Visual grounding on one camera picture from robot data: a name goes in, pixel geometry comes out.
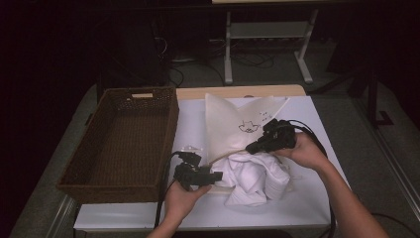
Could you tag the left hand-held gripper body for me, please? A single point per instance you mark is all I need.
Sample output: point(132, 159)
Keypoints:
point(190, 172)

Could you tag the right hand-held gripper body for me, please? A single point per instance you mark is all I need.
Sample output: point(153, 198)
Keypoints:
point(279, 135)

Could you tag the white garment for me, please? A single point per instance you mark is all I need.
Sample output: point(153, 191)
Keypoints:
point(254, 178)

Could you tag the person's left hand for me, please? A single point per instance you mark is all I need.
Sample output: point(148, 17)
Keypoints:
point(183, 201)

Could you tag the person's right hand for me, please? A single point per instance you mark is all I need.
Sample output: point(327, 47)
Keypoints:
point(305, 152)

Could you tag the white table cover sheet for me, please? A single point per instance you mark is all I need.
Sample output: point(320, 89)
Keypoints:
point(297, 198)

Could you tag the brown wicker basket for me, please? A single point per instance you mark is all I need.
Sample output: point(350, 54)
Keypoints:
point(125, 145)

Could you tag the black metal stand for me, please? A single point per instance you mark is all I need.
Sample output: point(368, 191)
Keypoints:
point(371, 95)

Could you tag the white metal desk frame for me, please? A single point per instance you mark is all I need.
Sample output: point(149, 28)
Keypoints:
point(267, 31)

